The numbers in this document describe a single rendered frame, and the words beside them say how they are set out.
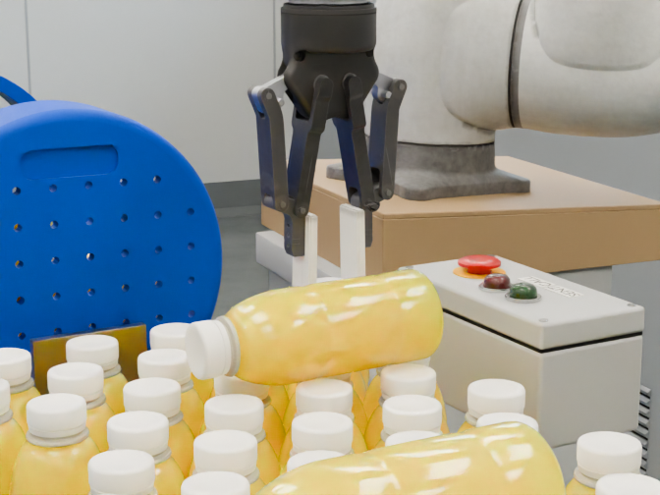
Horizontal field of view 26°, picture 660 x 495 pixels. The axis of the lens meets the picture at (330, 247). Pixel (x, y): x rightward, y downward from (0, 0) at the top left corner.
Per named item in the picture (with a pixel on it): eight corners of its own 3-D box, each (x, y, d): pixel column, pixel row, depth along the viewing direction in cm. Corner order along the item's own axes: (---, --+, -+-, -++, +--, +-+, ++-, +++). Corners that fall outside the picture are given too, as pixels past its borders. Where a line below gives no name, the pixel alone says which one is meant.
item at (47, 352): (140, 453, 126) (136, 317, 123) (150, 462, 124) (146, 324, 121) (30, 474, 121) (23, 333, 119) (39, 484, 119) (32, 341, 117)
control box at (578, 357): (490, 361, 128) (493, 249, 126) (639, 430, 111) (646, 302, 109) (395, 379, 124) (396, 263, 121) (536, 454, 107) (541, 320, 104)
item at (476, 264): (484, 264, 122) (484, 251, 122) (509, 274, 119) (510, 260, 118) (449, 270, 120) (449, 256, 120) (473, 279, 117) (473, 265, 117)
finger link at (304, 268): (318, 215, 113) (309, 216, 113) (316, 301, 115) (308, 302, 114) (301, 208, 116) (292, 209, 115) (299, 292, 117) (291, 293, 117)
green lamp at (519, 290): (525, 294, 113) (526, 279, 113) (543, 300, 111) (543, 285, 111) (503, 297, 112) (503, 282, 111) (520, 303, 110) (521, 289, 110)
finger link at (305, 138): (337, 79, 111) (321, 77, 110) (311, 220, 112) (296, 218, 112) (312, 74, 114) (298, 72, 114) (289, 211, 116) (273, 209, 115)
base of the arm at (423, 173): (418, 163, 186) (421, 121, 185) (535, 192, 168) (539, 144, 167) (302, 171, 176) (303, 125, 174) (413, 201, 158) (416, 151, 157)
